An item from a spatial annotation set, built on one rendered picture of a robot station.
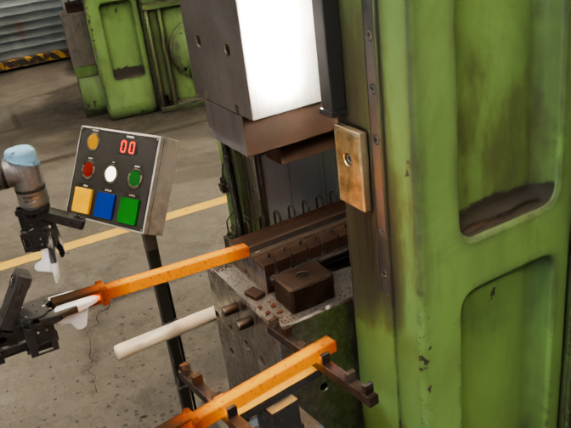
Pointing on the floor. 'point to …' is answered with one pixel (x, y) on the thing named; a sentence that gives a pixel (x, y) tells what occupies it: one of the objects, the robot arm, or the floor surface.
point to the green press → (129, 56)
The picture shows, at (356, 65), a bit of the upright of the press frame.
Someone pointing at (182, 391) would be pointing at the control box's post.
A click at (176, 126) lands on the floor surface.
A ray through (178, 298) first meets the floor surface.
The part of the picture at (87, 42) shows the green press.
